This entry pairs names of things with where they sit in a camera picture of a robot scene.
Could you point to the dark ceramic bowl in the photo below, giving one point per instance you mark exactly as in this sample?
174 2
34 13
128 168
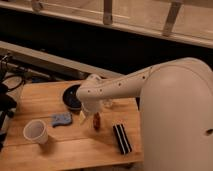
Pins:
69 98

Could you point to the blue sponge toy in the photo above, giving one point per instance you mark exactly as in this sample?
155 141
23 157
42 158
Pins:
62 119

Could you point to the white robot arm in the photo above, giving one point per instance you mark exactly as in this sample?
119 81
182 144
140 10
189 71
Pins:
176 107

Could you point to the wooden table board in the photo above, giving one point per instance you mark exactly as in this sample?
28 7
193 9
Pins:
68 147

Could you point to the white paper cup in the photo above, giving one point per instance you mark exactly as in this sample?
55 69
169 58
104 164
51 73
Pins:
36 131

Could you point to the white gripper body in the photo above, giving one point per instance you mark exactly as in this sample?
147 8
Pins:
91 107

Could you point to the black striped block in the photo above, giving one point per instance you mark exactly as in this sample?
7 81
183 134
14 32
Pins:
122 139

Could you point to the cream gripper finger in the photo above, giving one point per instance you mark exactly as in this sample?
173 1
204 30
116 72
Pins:
82 117

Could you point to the red pepper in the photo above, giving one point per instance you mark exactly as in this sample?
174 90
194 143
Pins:
96 121

